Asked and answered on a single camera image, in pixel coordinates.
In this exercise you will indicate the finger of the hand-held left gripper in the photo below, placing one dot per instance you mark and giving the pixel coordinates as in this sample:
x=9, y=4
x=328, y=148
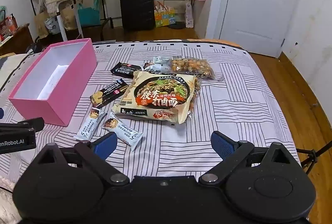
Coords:
x=1, y=113
x=31, y=125

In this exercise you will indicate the beige instant noodle packet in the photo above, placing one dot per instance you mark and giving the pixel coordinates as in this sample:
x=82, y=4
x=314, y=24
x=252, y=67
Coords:
x=155, y=99

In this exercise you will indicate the white snack bar packet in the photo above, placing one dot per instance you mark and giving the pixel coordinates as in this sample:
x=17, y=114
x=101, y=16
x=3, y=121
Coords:
x=88, y=128
x=127, y=133

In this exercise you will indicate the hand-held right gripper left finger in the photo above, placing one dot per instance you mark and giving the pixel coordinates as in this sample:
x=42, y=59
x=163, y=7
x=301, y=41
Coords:
x=106, y=145

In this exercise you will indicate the teal shopping bag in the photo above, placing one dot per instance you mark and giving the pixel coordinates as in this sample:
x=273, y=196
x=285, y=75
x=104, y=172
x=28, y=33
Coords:
x=89, y=16

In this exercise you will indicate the striped bed sheet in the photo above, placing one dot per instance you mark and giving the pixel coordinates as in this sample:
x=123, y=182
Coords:
x=233, y=99

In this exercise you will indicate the white blue printed bag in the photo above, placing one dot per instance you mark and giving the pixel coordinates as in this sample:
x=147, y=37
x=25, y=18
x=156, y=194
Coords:
x=53, y=25

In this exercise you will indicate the white door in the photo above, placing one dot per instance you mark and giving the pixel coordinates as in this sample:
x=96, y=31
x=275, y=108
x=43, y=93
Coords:
x=259, y=6

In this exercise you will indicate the beige fluffy blanket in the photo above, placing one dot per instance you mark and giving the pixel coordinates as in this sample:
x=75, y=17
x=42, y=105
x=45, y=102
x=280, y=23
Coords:
x=6, y=198

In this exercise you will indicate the wooden nightstand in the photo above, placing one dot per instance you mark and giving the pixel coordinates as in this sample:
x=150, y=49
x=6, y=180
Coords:
x=18, y=40

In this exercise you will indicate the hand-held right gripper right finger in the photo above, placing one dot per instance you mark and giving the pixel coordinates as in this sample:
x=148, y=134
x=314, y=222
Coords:
x=223, y=145

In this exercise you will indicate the black suitcase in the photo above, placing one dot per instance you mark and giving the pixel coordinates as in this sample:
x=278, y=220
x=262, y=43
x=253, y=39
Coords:
x=136, y=9

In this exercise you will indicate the grey yellow duvet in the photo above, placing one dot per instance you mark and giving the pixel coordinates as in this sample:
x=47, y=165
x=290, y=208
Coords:
x=10, y=68

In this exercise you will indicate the black cracker packet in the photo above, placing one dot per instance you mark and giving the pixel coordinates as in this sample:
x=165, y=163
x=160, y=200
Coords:
x=122, y=70
x=109, y=93

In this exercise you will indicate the brown paper bag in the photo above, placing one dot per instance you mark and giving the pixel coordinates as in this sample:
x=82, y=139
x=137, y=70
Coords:
x=41, y=24
x=68, y=18

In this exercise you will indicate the pink cardboard box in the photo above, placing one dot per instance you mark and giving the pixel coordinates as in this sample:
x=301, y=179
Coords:
x=70, y=89

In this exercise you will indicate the round dark floor mat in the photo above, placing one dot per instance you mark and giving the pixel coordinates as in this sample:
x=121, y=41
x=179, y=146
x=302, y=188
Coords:
x=177, y=26

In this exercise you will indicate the clear bag of coated peanuts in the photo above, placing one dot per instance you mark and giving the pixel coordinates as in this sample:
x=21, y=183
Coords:
x=195, y=89
x=189, y=66

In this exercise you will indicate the colourful gift bag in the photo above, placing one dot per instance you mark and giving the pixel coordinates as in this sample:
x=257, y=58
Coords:
x=164, y=19

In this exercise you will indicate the black tripod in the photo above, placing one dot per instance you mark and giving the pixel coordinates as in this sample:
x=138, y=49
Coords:
x=311, y=159

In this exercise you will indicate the white grey snack packet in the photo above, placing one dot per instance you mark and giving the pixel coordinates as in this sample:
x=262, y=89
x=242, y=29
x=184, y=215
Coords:
x=158, y=66

